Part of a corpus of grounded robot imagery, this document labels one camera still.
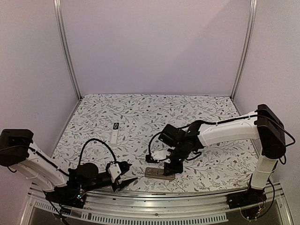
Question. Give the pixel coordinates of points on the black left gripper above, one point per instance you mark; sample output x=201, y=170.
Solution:
x=123, y=184

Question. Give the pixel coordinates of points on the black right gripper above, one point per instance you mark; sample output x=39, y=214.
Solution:
x=174, y=170

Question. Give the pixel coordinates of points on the small white remote control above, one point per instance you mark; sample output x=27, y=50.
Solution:
x=157, y=173

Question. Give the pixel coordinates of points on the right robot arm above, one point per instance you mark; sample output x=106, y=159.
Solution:
x=261, y=124

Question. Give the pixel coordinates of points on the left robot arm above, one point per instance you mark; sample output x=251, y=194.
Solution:
x=18, y=151

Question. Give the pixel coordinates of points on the floral patterned table mat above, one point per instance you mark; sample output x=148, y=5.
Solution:
x=226, y=165

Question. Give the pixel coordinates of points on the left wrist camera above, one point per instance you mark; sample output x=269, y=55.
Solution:
x=116, y=169

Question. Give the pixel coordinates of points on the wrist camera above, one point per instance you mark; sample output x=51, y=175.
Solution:
x=116, y=169
x=158, y=156

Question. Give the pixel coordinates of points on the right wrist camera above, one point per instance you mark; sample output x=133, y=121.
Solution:
x=158, y=156

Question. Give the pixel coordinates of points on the aluminium front frame rail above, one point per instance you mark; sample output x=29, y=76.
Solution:
x=132, y=208

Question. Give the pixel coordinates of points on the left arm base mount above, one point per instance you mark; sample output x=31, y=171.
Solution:
x=67, y=196

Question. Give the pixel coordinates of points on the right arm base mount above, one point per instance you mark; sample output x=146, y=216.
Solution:
x=250, y=202

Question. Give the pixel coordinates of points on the right aluminium corner post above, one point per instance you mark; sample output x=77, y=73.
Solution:
x=245, y=49

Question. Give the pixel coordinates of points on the aluminium corner post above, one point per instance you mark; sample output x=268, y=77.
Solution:
x=65, y=48
x=245, y=49

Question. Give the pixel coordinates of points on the left aluminium corner post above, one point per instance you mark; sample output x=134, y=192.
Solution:
x=65, y=48

